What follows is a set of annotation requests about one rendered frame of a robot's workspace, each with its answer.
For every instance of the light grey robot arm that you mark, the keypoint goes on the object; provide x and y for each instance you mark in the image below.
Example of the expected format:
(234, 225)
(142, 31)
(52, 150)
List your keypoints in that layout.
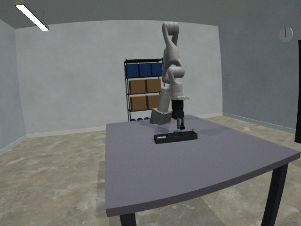
(171, 57)

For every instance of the dark grey rack of bins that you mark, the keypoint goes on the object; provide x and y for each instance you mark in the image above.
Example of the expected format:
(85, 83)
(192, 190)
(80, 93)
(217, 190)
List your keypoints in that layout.
(175, 137)

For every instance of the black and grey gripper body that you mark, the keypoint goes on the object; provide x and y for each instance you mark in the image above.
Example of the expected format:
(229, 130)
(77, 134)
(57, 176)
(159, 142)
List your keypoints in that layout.
(177, 104)

